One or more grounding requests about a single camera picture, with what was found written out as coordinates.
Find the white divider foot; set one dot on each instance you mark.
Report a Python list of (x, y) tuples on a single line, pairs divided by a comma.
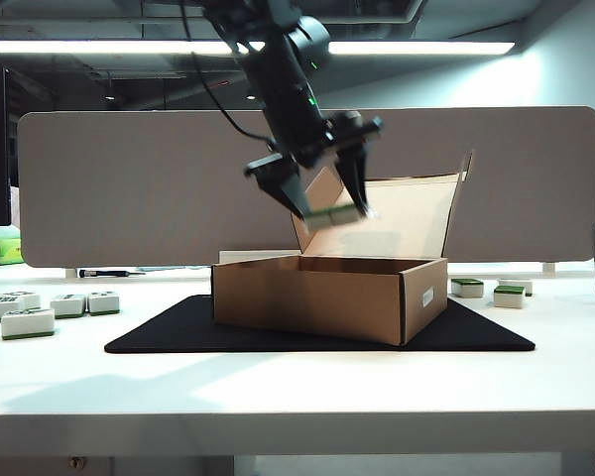
[(71, 273), (548, 267)]

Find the six bamboo mahjong tile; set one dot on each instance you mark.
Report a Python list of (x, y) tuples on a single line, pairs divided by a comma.
[(0, 310)]

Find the bird print mahjong tile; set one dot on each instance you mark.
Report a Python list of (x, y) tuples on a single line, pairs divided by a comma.
[(27, 324)]

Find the long ceiling light strip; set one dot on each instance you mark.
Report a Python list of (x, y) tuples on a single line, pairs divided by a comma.
[(426, 48)]

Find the eight bamboo mahjong tile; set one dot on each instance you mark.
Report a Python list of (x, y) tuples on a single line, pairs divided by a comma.
[(22, 299)]

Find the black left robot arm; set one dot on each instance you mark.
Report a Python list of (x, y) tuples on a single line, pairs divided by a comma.
[(277, 79)]

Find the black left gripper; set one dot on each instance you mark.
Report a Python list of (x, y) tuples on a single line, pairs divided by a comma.
[(302, 144)]

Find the three bamboo mahjong tile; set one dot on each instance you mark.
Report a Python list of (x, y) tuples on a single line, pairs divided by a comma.
[(103, 303)]

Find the grey ceiling air duct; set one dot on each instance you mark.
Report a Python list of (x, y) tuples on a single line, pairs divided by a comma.
[(377, 10)]

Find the black rectangular desk mat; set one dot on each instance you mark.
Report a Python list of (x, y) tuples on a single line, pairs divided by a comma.
[(168, 332)]

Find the grey fabric desk divider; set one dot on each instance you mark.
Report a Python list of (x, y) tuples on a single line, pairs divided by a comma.
[(104, 198)]

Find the nine bamboo mahjong tile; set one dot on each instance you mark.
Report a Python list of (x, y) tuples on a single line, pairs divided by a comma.
[(526, 285)]

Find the round drawer key lock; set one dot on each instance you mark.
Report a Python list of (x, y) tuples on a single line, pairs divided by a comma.
[(76, 462)]

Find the brown cardboard mailer box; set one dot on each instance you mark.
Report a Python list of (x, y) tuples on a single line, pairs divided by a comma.
[(302, 302)]

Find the two bamboo mahjong tile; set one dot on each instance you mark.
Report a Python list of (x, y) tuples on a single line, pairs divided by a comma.
[(68, 306)]

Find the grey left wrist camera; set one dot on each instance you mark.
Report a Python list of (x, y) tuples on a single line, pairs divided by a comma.
[(349, 124)]

